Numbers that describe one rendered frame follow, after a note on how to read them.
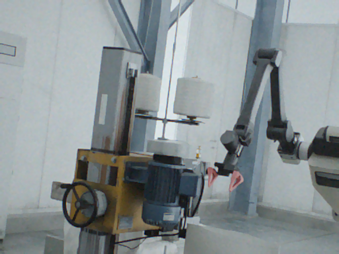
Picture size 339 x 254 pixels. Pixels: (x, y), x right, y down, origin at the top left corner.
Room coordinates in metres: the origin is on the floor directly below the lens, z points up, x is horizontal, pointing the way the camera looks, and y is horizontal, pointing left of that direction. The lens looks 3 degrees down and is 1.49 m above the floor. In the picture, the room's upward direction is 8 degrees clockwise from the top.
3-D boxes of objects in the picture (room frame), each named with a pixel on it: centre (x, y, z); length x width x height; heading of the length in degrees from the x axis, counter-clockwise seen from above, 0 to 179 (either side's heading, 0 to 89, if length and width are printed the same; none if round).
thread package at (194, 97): (2.59, 0.12, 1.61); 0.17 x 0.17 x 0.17
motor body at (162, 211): (2.46, 0.18, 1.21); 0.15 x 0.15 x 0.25
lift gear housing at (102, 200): (2.44, 0.45, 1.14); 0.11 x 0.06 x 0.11; 59
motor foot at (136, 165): (2.48, 0.28, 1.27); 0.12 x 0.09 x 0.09; 149
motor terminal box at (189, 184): (2.45, 0.08, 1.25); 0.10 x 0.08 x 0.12; 174
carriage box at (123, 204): (2.61, 0.38, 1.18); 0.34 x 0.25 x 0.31; 149
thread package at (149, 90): (2.73, 0.34, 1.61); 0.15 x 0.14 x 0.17; 59
